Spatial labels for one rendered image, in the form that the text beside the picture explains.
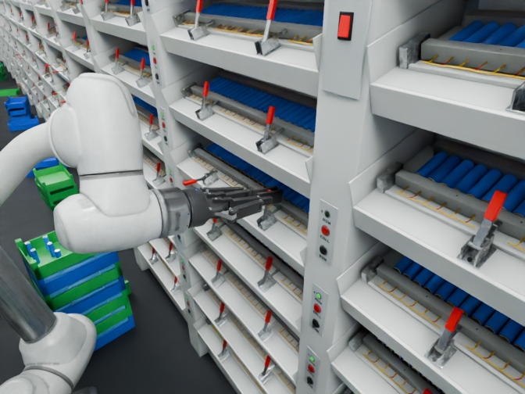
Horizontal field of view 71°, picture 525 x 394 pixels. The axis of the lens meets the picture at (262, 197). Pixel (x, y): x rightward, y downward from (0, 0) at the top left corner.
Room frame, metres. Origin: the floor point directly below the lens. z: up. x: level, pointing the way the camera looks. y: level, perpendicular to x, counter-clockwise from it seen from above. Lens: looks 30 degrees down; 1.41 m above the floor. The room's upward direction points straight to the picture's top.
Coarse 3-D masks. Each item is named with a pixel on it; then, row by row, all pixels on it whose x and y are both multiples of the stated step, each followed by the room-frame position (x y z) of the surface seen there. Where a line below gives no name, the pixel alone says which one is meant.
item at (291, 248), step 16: (192, 144) 1.10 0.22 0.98; (208, 144) 1.13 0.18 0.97; (176, 160) 1.06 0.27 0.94; (192, 160) 1.06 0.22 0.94; (192, 176) 0.98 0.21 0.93; (272, 208) 0.76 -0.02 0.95; (256, 224) 0.72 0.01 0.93; (272, 240) 0.66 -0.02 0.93; (288, 240) 0.65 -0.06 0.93; (304, 240) 0.64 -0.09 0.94; (288, 256) 0.62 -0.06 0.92; (304, 256) 0.57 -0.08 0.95; (304, 272) 0.58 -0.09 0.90
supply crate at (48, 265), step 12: (36, 240) 1.21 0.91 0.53; (24, 252) 1.16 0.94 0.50; (48, 252) 1.18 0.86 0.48; (60, 252) 1.18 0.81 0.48; (72, 252) 1.12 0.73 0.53; (36, 264) 1.03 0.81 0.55; (48, 264) 1.06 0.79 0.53; (60, 264) 1.08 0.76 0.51; (72, 264) 1.11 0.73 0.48; (36, 276) 1.02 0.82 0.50
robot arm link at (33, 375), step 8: (16, 376) 0.63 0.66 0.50; (24, 376) 0.63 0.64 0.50; (32, 376) 0.63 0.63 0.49; (40, 376) 0.65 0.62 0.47; (48, 376) 0.66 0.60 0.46; (56, 376) 0.66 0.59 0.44; (8, 384) 0.60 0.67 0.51; (16, 384) 0.60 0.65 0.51; (24, 384) 0.60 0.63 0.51; (32, 384) 0.61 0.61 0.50; (40, 384) 0.61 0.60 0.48; (48, 384) 0.63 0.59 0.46; (56, 384) 0.64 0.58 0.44; (64, 384) 0.66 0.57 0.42; (0, 392) 0.58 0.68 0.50; (8, 392) 0.58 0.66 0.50; (16, 392) 0.58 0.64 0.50; (24, 392) 0.58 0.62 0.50; (32, 392) 0.58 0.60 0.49; (40, 392) 0.59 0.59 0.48; (48, 392) 0.61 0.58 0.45; (56, 392) 0.62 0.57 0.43; (64, 392) 0.64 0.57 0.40
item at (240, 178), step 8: (200, 152) 1.05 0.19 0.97; (208, 160) 1.01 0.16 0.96; (216, 160) 0.99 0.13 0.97; (208, 168) 0.98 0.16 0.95; (216, 168) 0.98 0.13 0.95; (224, 168) 0.94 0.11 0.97; (232, 168) 0.93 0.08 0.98; (224, 176) 0.92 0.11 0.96; (232, 176) 0.91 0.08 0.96; (240, 176) 0.88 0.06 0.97; (232, 184) 0.88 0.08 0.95; (248, 184) 0.84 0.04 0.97; (256, 184) 0.83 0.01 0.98; (288, 208) 0.72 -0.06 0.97; (296, 208) 0.72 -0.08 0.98; (288, 216) 0.71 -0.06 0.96; (296, 216) 0.70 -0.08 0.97; (304, 216) 0.69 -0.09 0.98; (304, 224) 0.68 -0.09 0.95
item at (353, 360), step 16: (352, 336) 0.53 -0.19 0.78; (368, 336) 0.52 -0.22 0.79; (336, 352) 0.50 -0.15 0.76; (352, 352) 0.51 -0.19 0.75; (368, 352) 0.50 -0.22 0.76; (384, 352) 0.48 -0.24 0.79; (336, 368) 0.48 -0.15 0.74; (352, 368) 0.48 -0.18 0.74; (368, 368) 0.47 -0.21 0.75; (384, 368) 0.46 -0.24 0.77; (400, 368) 0.45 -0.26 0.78; (352, 384) 0.45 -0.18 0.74; (368, 384) 0.44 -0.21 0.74; (384, 384) 0.44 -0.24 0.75; (400, 384) 0.43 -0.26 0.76; (416, 384) 0.42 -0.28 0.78; (432, 384) 0.42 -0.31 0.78
